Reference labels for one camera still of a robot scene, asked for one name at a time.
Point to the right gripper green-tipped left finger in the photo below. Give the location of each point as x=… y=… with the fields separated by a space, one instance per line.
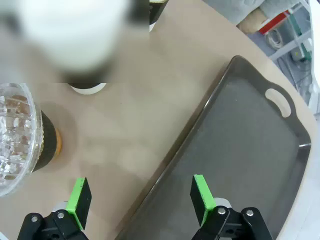
x=83 y=202

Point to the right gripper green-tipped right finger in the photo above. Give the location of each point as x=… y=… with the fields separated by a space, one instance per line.
x=202 y=197

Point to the white paper cup black sleeve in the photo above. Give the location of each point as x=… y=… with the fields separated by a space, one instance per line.
x=75 y=37
x=157 y=12

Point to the dark brown serving tray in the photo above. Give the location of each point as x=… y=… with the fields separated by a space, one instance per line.
x=237 y=150

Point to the person's left hand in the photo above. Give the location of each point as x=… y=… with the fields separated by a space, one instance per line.
x=252 y=22

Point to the clear iced tea cup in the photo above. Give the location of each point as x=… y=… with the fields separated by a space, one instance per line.
x=15 y=130

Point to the red metal bar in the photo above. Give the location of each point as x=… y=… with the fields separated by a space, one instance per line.
x=272 y=23

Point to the person in grey hoodie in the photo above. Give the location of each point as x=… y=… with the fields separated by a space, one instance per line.
x=232 y=10

